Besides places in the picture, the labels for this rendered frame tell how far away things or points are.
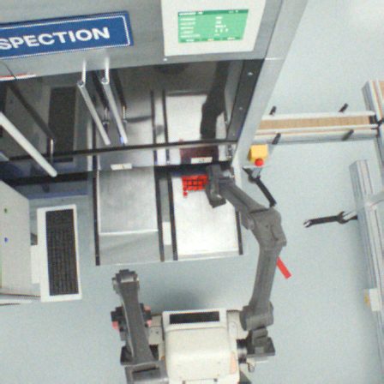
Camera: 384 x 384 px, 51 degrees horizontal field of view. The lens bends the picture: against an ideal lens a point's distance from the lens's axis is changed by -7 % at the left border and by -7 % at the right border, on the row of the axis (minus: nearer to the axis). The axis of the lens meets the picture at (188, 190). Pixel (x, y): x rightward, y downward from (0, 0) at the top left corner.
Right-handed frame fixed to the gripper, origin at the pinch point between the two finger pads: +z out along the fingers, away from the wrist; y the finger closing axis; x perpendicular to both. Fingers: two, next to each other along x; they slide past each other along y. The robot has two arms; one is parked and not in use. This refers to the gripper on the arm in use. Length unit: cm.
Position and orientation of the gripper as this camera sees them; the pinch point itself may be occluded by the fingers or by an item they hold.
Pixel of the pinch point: (213, 199)
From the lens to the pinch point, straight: 186.7
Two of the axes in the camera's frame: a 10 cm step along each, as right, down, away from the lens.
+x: -9.4, 3.1, -1.0
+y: -3.3, -9.2, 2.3
